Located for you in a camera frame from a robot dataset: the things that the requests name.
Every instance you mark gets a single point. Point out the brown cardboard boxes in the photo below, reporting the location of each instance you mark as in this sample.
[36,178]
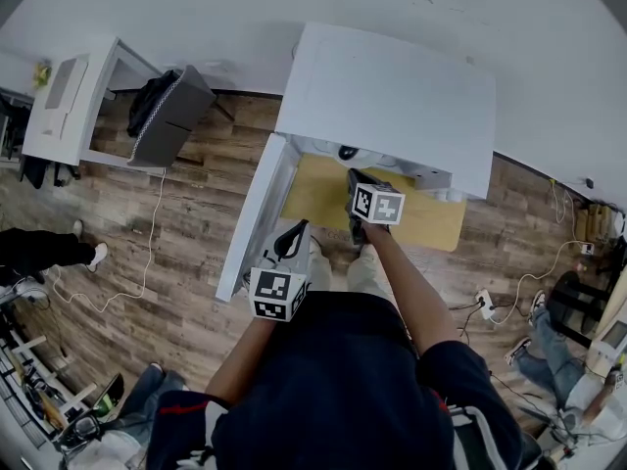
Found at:
[595,220]

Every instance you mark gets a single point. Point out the black stool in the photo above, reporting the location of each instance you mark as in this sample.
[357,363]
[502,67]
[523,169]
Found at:
[570,301]

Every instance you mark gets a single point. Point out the white desk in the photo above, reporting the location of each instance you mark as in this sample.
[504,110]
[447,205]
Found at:
[93,86]

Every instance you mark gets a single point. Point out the person's dark navy shirt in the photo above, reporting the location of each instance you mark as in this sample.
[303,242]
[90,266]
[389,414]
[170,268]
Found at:
[343,390]

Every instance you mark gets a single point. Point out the black jacket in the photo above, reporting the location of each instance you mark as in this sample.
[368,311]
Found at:
[147,106]

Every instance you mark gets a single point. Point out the yellow mat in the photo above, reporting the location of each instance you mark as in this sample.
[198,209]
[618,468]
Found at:
[318,194]

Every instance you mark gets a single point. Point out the small black round object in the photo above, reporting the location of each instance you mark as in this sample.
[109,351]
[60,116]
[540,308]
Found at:
[348,152]

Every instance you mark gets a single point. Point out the grey chair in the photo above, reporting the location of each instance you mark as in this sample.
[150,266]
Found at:
[176,115]

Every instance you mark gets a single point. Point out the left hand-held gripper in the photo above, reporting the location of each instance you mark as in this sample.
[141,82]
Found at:
[276,292]

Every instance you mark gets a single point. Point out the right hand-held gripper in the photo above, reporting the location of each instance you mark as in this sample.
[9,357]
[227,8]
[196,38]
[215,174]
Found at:
[379,206]

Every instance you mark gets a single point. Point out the yellow-green small object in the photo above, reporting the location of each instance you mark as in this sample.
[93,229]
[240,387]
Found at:
[41,74]

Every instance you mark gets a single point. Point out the white power strip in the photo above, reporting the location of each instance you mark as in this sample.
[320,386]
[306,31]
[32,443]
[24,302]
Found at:
[485,305]

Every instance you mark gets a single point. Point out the person's left forearm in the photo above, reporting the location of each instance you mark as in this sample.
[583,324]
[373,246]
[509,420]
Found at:
[245,355]

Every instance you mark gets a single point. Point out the white microwave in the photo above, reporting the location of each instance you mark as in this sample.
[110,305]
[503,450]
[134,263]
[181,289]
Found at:
[387,101]

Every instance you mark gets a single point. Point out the person's beige trousers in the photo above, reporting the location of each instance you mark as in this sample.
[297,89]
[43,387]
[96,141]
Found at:
[365,272]

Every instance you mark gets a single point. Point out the white device with screen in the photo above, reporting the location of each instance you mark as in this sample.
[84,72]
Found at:
[612,341]

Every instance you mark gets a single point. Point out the person's right forearm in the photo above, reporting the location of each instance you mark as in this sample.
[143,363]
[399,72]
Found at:
[411,292]

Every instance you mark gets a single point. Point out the white flat appliance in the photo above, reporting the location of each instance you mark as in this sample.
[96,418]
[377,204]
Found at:
[62,93]

